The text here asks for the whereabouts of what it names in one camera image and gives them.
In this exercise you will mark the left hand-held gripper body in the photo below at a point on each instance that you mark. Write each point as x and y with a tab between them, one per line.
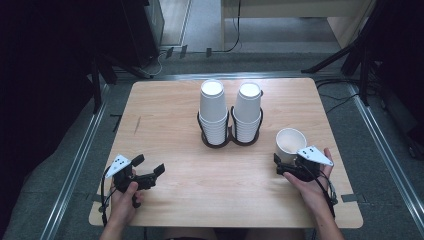
125	175

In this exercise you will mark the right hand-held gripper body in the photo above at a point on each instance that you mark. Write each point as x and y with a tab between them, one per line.
306	163

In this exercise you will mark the white paper cup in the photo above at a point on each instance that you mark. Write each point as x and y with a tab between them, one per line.
289	140

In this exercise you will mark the stack of white cups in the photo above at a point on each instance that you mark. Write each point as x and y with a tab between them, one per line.
213	106
247	110

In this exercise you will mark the person's right hand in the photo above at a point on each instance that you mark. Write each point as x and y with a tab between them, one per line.
311	193

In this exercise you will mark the person's left hand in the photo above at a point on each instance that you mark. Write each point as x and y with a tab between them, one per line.
121	206

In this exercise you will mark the grey tape piece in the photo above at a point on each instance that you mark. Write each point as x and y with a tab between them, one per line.
353	198
94	197

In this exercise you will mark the black tape strip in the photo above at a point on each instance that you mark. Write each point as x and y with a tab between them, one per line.
116	122

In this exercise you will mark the black tripod stand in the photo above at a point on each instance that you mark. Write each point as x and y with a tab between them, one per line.
96	86
353	50

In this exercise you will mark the dark curtain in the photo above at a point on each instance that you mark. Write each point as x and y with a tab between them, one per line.
43	83

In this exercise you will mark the black cabinet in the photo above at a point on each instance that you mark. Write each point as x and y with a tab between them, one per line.
143	30

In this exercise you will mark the light wooden bench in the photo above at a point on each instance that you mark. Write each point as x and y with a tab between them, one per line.
346	30

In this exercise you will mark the metal floor rail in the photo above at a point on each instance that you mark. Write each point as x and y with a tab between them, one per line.
383	140
71	173
233	76

